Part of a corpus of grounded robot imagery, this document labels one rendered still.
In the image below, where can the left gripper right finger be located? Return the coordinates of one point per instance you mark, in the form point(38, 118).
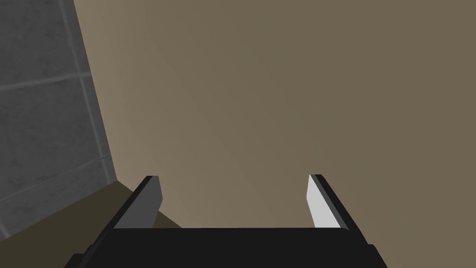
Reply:
point(325, 208)

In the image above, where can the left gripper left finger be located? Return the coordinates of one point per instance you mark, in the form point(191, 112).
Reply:
point(143, 208)

